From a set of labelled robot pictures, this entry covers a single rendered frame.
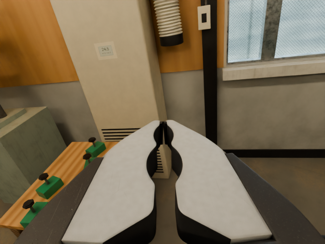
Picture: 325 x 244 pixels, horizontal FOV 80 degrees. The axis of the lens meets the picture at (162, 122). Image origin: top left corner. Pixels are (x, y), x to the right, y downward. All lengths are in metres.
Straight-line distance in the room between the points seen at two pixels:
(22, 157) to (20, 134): 0.17
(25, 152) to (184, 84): 1.33
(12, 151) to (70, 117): 0.62
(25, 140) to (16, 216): 0.71
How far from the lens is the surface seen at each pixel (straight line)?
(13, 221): 1.27
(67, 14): 1.41
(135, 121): 1.47
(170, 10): 1.32
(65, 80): 1.93
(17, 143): 1.78
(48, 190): 1.22
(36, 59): 2.02
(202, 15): 1.38
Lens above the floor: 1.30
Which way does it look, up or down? 30 degrees down
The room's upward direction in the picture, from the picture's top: 9 degrees counter-clockwise
